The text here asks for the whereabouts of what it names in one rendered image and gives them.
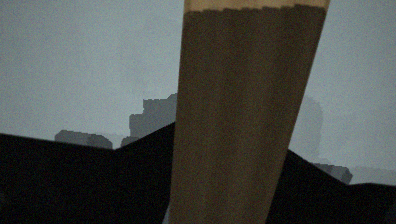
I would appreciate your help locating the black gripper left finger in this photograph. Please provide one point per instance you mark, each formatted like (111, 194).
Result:
(129, 185)

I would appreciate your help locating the brown wooden board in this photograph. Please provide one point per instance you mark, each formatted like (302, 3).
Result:
(244, 67)

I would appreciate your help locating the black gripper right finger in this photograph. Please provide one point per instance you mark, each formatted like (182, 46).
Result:
(307, 195)

